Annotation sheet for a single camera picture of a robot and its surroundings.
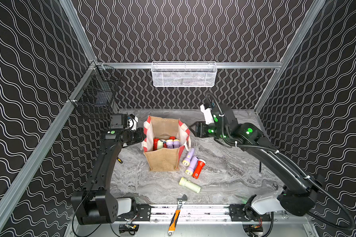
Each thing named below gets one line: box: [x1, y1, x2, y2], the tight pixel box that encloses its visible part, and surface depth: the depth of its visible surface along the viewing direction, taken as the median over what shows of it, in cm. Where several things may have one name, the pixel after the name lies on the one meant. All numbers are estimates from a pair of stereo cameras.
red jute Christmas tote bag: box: [141, 115, 192, 171], surface depth 87 cm
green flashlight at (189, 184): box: [178, 177, 202, 194], surface depth 83 cm
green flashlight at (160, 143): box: [157, 139, 166, 150], surface depth 91 cm
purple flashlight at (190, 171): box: [184, 155, 200, 176], surface depth 89 cm
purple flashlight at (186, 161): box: [181, 147, 196, 167], surface depth 92 cm
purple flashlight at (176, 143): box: [173, 138, 180, 149], surface depth 95 cm
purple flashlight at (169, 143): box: [165, 139, 174, 149], surface depth 94 cm
